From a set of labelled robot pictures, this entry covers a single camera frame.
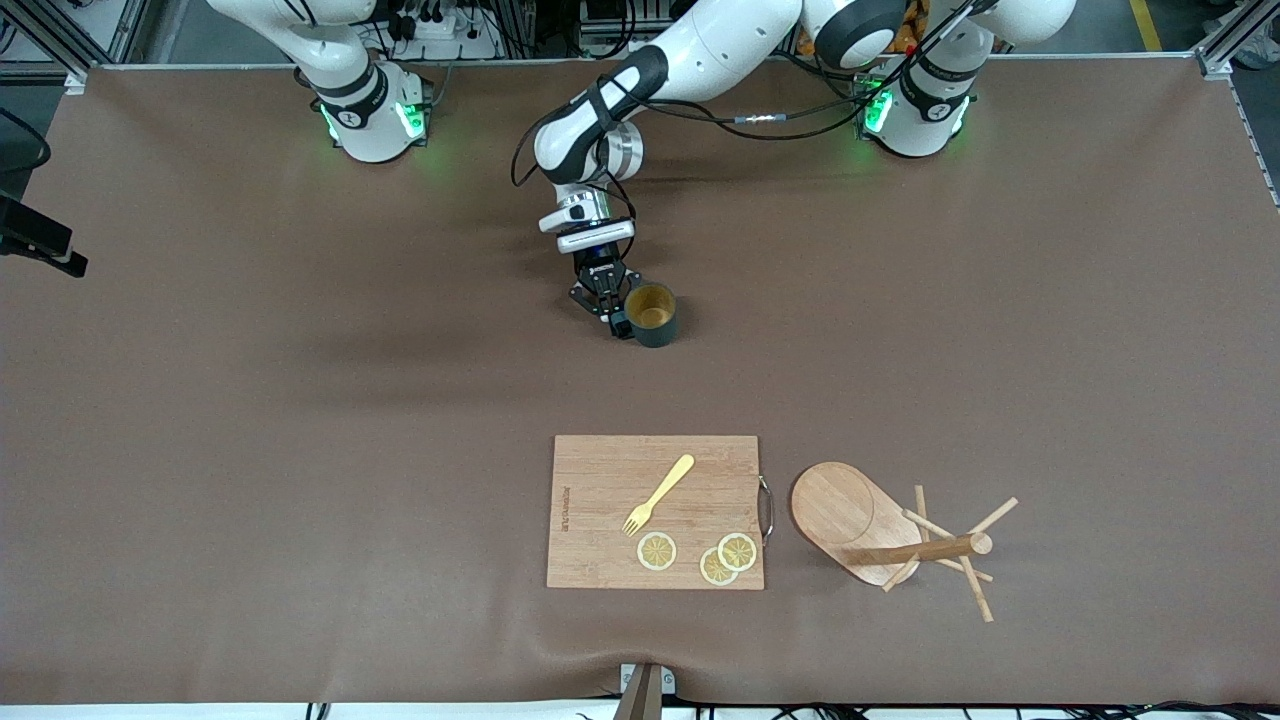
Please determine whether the aluminium frame with diagonal struts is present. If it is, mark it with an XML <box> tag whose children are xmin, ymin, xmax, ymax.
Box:
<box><xmin>0</xmin><ymin>0</ymin><xmax>151</xmax><ymax>96</ymax></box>

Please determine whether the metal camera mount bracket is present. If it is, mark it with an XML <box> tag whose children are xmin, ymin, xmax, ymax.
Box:
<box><xmin>612</xmin><ymin>663</ymin><xmax>677</xmax><ymax>720</ymax></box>

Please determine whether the aluminium frame corner post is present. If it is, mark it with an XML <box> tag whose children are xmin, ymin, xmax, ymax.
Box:
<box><xmin>1195</xmin><ymin>0</ymin><xmax>1280</xmax><ymax>83</ymax></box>

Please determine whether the wooden cutting board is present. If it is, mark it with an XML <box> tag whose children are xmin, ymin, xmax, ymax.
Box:
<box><xmin>546</xmin><ymin>435</ymin><xmax>776</xmax><ymax>591</ymax></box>

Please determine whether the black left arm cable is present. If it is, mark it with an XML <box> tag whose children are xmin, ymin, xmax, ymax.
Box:
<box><xmin>511</xmin><ymin>55</ymin><xmax>883</xmax><ymax>193</ymax></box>

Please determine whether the yellow plastic fork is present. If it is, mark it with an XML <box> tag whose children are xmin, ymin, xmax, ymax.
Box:
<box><xmin>622</xmin><ymin>454</ymin><xmax>696</xmax><ymax>538</ymax></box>

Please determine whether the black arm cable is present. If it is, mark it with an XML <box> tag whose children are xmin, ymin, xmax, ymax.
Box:
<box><xmin>0</xmin><ymin>107</ymin><xmax>52</xmax><ymax>177</ymax></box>
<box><xmin>511</xmin><ymin>55</ymin><xmax>883</xmax><ymax>193</ymax></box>

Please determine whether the dark green cup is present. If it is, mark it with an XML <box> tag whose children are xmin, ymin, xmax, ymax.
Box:
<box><xmin>612</xmin><ymin>282</ymin><xmax>679</xmax><ymax>349</ymax></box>

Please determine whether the black and white electronics rack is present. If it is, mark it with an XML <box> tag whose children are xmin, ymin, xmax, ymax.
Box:
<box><xmin>578</xmin><ymin>0</ymin><xmax>693</xmax><ymax>59</ymax></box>

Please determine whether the brown table cover mat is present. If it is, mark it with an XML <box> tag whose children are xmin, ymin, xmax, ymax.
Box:
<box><xmin>0</xmin><ymin>55</ymin><xmax>1280</xmax><ymax>707</ymax></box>

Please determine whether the white power strip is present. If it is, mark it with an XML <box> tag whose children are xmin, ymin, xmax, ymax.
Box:
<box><xmin>385</xmin><ymin>0</ymin><xmax>504</xmax><ymax>61</ymax></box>

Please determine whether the wooden cup rack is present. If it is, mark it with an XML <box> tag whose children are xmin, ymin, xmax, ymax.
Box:
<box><xmin>790</xmin><ymin>461</ymin><xmax>1020</xmax><ymax>624</ymax></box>

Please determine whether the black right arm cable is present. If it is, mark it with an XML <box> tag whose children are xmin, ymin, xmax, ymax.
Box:
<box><xmin>0</xmin><ymin>107</ymin><xmax>52</xmax><ymax>177</ymax></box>

